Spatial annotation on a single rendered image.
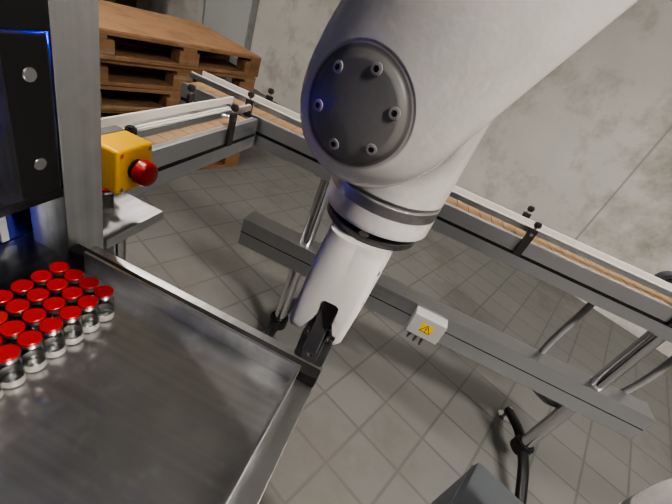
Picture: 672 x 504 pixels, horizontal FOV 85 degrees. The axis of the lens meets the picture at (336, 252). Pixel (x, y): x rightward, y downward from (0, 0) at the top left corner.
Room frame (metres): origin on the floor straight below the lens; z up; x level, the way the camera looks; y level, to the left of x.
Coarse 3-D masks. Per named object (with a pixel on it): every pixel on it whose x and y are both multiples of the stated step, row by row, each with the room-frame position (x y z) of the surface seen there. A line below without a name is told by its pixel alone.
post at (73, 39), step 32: (64, 0) 0.38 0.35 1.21; (96, 0) 0.42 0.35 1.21; (64, 32) 0.38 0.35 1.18; (96, 32) 0.42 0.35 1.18; (64, 64) 0.38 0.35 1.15; (96, 64) 0.42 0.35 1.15; (64, 96) 0.37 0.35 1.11; (96, 96) 0.42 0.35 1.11; (64, 128) 0.37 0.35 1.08; (96, 128) 0.41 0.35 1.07; (64, 160) 0.37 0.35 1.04; (96, 160) 0.41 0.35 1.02; (64, 192) 0.36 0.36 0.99; (96, 192) 0.41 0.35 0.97; (32, 224) 0.37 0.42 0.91; (64, 224) 0.36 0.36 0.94; (96, 224) 0.41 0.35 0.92
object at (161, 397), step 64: (128, 320) 0.30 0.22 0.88; (192, 320) 0.33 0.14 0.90; (64, 384) 0.20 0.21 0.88; (128, 384) 0.23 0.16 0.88; (192, 384) 0.26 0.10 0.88; (256, 384) 0.29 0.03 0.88; (0, 448) 0.13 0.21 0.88; (64, 448) 0.15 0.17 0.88; (128, 448) 0.17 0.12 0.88; (192, 448) 0.19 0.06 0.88; (256, 448) 0.20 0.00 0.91
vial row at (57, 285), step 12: (72, 276) 0.30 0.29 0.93; (36, 288) 0.26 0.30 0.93; (48, 288) 0.27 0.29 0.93; (60, 288) 0.28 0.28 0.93; (12, 300) 0.24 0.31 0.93; (24, 300) 0.24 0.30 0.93; (36, 300) 0.25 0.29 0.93; (0, 312) 0.22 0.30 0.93; (12, 312) 0.23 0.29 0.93; (0, 324) 0.21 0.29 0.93
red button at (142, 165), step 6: (138, 162) 0.47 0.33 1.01; (144, 162) 0.47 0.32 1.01; (150, 162) 0.48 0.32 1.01; (132, 168) 0.46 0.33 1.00; (138, 168) 0.46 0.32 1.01; (144, 168) 0.46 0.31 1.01; (150, 168) 0.47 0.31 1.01; (156, 168) 0.49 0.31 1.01; (132, 174) 0.46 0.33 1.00; (138, 174) 0.46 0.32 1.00; (144, 174) 0.46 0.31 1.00; (150, 174) 0.47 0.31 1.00; (156, 174) 0.48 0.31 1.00; (132, 180) 0.46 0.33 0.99; (138, 180) 0.46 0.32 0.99; (144, 180) 0.46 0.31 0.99; (150, 180) 0.47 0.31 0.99; (144, 186) 0.47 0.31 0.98
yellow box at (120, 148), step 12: (108, 132) 0.49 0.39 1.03; (120, 132) 0.50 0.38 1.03; (108, 144) 0.45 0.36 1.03; (120, 144) 0.47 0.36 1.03; (132, 144) 0.48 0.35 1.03; (144, 144) 0.50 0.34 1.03; (108, 156) 0.44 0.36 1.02; (120, 156) 0.45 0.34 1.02; (132, 156) 0.47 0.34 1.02; (144, 156) 0.49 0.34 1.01; (108, 168) 0.44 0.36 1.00; (120, 168) 0.45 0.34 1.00; (108, 180) 0.44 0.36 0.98; (120, 180) 0.45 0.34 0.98; (120, 192) 0.45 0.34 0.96
